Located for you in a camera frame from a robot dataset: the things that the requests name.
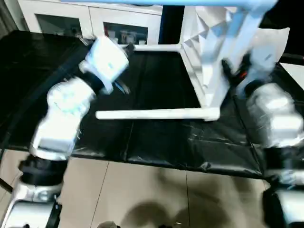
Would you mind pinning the white plastic table top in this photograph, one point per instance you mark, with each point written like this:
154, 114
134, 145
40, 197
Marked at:
197, 59

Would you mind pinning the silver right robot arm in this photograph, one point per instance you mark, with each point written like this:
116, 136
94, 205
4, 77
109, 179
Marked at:
278, 118

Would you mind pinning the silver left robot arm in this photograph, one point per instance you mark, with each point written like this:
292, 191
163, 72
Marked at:
61, 118

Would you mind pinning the small white cup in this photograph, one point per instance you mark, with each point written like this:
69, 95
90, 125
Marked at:
129, 38
142, 41

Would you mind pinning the grey pillow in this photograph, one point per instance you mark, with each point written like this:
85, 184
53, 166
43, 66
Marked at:
273, 42

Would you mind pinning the black cabinet with gold label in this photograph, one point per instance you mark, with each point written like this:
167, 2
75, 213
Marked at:
172, 23

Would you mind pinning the white sideboard with glass doors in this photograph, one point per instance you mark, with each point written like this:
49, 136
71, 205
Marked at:
95, 12

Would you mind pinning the white flat board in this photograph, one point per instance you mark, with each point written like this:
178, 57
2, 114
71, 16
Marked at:
294, 73

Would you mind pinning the grey curtain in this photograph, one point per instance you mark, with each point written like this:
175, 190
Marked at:
9, 14

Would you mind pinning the black metal table leg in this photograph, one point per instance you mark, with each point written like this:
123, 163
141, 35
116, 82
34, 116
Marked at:
6, 186

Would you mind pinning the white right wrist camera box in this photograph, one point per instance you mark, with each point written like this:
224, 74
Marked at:
261, 59

